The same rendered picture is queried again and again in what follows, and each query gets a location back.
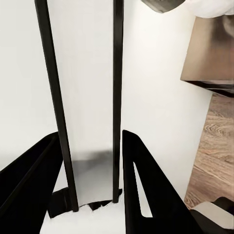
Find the hardback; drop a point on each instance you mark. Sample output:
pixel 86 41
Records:
pixel 83 48

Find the nightstand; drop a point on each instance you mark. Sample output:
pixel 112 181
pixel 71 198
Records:
pixel 209 62

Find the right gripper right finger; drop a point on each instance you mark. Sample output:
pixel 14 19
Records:
pixel 170 214

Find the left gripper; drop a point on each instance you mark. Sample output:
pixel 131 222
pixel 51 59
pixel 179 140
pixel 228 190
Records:
pixel 94 205

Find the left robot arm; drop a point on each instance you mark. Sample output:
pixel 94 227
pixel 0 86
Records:
pixel 60 202

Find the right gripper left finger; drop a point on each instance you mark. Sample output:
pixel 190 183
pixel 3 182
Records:
pixel 26 187

